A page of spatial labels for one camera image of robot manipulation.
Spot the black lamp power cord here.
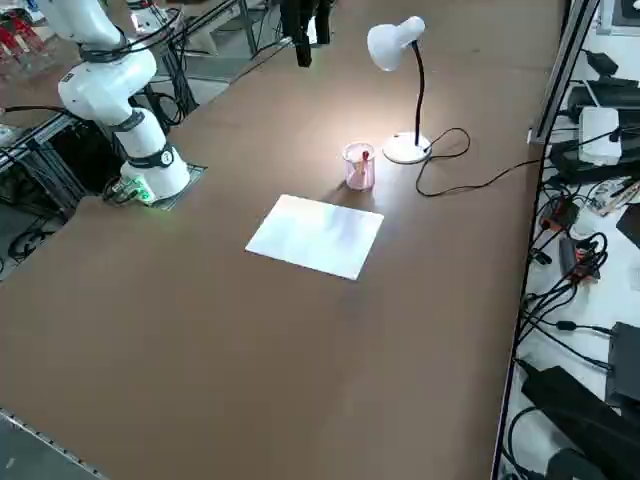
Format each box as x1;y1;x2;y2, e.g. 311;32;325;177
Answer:
414;127;547;198

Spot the white adapter box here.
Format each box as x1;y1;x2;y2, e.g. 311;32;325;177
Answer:
578;106;624;166

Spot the black flat bar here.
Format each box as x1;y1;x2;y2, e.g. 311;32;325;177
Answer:
519;366;640;466

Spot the black device box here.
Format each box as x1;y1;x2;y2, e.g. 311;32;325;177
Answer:
605;321;640;407

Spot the clear plastic pen cup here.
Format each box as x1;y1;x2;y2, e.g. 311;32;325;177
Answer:
342;141;377;193

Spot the red rack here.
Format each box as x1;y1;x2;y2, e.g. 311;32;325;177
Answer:
0;12;40;69

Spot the white gooseneck desk lamp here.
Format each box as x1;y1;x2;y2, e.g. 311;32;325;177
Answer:
366;15;434;165

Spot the white paper sheet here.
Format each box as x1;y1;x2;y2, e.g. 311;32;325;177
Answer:
244;193;386;282

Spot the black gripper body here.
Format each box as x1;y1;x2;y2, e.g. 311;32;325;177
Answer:
278;0;332;31

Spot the black orange adapter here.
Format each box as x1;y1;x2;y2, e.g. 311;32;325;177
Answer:
542;195;581;232

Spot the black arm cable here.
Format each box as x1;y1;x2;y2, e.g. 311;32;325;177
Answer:
74;0;184;66

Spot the aluminium camera post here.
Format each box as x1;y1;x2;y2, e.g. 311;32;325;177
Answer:
527;0;601;146

